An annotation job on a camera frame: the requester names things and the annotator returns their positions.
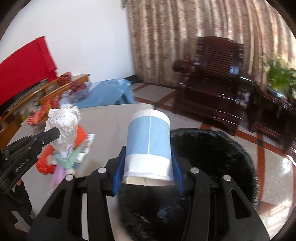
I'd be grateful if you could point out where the wooden tv cabinet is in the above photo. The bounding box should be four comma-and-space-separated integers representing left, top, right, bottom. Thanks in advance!
1, 74, 89, 149

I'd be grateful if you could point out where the patterned beige curtain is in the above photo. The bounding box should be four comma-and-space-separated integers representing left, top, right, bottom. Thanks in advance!
121, 0, 295, 86

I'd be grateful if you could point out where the blue white paper cup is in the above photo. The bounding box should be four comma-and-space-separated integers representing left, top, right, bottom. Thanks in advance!
122, 109, 175, 186

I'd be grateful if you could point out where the glass bowl of apples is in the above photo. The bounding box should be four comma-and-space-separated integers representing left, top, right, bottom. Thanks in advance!
62, 81, 91, 104

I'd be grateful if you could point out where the red plastic bag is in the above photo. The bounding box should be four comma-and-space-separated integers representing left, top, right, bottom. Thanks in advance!
36, 125, 87, 175

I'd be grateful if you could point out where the glass bowl of snacks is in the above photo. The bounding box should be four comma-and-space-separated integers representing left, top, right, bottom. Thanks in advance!
26, 96, 61, 126

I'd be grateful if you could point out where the white blue medicine box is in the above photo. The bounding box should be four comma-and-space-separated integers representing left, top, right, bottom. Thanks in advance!
76, 133, 95, 163

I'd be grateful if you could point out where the green potted plant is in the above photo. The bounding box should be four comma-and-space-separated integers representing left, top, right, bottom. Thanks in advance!
262, 54, 295, 95

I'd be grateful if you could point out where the green rubber glove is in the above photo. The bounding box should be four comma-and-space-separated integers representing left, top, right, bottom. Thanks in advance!
53, 148, 81, 169

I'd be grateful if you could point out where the dark wooden armchair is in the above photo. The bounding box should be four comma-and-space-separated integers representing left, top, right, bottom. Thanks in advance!
173, 36, 253, 136

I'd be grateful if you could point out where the dark wooden side table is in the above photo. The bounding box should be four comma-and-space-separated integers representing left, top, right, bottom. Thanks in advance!
246, 85, 295, 154

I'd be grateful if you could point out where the red cloth cover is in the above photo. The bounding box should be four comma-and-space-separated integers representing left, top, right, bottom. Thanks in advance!
0, 36, 57, 104

